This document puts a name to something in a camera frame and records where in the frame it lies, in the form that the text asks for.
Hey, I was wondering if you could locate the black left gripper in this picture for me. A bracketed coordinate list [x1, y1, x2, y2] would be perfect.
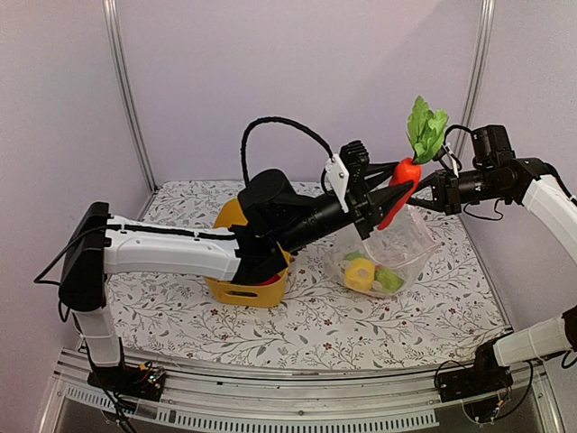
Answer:
[277, 162, 413, 255]

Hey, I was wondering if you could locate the aluminium frame post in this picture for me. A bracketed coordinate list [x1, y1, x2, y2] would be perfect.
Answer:
[102, 0, 158, 193]
[454, 0, 496, 150]

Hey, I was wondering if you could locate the clear zip top bag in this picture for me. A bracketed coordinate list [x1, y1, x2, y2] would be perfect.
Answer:
[323, 206, 439, 298]

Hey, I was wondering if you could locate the red apple near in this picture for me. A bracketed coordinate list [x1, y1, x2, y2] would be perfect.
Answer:
[260, 274, 280, 286]

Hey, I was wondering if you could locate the right aluminium frame post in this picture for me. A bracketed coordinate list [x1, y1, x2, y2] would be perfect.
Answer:
[454, 0, 496, 150]

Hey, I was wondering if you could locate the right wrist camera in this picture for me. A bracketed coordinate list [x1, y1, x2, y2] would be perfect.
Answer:
[433, 143, 462, 178]

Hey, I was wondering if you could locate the yellow plastic basket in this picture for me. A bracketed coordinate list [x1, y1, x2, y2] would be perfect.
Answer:
[204, 198, 289, 309]

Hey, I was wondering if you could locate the green apple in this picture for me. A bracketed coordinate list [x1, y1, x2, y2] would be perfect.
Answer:
[375, 267, 405, 294]
[343, 252, 366, 261]

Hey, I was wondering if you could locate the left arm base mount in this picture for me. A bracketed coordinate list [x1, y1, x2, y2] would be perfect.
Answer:
[87, 350, 166, 402]

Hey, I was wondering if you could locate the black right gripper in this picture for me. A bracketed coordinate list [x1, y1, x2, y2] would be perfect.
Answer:
[402, 167, 508, 215]

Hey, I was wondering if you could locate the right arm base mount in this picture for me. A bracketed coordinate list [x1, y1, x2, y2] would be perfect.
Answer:
[434, 338, 513, 423]

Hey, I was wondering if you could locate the floral table mat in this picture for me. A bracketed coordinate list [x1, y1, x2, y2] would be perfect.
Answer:
[89, 180, 508, 372]

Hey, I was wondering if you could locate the yellow lemon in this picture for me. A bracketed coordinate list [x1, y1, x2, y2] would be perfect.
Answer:
[343, 258, 375, 292]

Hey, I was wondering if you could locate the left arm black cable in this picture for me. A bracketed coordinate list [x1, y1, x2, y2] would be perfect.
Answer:
[240, 116, 337, 186]

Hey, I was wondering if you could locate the left aluminium frame post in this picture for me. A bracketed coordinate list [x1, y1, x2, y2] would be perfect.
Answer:
[102, 0, 158, 193]

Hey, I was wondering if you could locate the front aluminium rail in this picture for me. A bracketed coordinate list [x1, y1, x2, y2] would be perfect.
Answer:
[38, 349, 565, 432]

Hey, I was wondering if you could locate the orange carrot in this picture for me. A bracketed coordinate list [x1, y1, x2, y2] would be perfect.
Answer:
[377, 96, 449, 231]

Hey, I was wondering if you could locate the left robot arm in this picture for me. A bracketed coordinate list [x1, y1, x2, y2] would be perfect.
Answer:
[59, 142, 415, 392]

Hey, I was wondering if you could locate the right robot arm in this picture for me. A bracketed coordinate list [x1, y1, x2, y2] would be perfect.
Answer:
[409, 124, 576, 393]

